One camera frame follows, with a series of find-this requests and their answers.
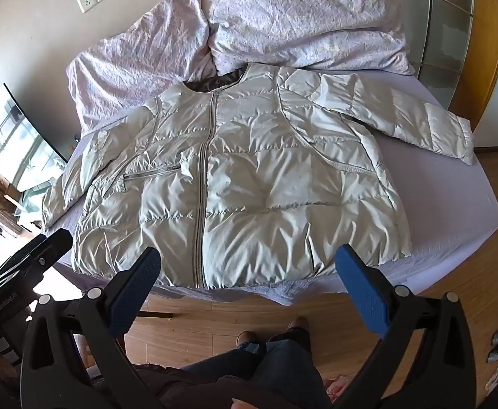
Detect person's blue jeans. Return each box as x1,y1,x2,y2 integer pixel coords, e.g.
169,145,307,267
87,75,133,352
185,327,314,409

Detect pale slipper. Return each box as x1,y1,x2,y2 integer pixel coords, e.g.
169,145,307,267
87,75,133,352
485,362,498,398

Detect brown shoe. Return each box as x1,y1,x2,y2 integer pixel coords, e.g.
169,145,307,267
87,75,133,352
237,330,262,351
287,316,310,334

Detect person's dark maroon top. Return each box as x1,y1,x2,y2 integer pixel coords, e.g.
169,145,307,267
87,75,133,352
134,362,242,409

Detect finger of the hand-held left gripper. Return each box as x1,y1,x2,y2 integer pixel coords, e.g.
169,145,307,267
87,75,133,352
16,228,74,274

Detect flat screen television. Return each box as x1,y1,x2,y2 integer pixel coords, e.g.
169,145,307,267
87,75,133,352
0,82,70,193

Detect pink cloth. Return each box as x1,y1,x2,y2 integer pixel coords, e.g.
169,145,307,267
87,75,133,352
323,375,352,402

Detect orange wooden door frame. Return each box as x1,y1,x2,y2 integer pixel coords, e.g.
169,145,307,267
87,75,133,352
446,9,498,112

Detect pink floral duvet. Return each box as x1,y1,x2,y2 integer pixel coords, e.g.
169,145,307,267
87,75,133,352
67,0,417,138

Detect frosted glass sliding door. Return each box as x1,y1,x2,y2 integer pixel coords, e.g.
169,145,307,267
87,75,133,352
393,0,476,108

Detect bed with lavender sheet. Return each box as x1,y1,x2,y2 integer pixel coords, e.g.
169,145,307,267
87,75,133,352
40,68,498,307

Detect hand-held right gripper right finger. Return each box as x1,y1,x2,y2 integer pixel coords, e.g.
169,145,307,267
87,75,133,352
335,244,478,409

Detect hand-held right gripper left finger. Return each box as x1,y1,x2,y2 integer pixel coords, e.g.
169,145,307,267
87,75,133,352
19,246,165,409

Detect pale grey puffer jacket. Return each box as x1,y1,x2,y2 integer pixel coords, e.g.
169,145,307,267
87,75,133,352
42,63,475,289

